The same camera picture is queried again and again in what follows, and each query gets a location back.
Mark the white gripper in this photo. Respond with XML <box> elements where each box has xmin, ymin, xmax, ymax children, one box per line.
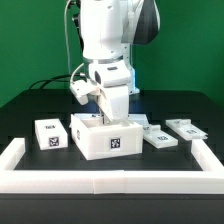
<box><xmin>89</xmin><ymin>62</ymin><xmax>131</xmax><ymax>120</ymax></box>

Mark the white cabinet body box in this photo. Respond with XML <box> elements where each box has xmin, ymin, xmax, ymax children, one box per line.
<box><xmin>70</xmin><ymin>113</ymin><xmax>143</xmax><ymax>160</ymax></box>

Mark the white cabinet door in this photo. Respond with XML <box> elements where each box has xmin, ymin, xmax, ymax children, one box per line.
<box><xmin>165</xmin><ymin>119</ymin><xmax>208</xmax><ymax>141</ymax></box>
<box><xmin>143</xmin><ymin>124</ymin><xmax>178</xmax><ymax>149</ymax></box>

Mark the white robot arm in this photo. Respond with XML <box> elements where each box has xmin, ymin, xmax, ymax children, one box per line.
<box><xmin>80</xmin><ymin>0</ymin><xmax>160</xmax><ymax>120</ymax></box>

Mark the small white cabinet top block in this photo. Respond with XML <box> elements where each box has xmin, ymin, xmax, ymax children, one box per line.
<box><xmin>35</xmin><ymin>119</ymin><xmax>68</xmax><ymax>150</ymax></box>

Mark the white base tag plate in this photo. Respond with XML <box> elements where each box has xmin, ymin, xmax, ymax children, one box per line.
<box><xmin>128</xmin><ymin>114</ymin><xmax>149</xmax><ymax>127</ymax></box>

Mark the white U-shaped fence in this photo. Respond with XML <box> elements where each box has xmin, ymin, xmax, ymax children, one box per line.
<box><xmin>0</xmin><ymin>138</ymin><xmax>224</xmax><ymax>194</ymax></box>

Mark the black cable bundle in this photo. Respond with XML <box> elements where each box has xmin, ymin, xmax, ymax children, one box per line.
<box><xmin>29</xmin><ymin>73</ymin><xmax>81</xmax><ymax>90</ymax></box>

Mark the white cable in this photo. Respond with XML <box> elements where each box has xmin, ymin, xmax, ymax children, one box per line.
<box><xmin>63</xmin><ymin>0</ymin><xmax>85</xmax><ymax>90</ymax></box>

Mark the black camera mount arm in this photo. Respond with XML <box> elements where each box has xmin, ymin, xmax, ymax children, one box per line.
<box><xmin>72</xmin><ymin>0</ymin><xmax>84</xmax><ymax>55</ymax></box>

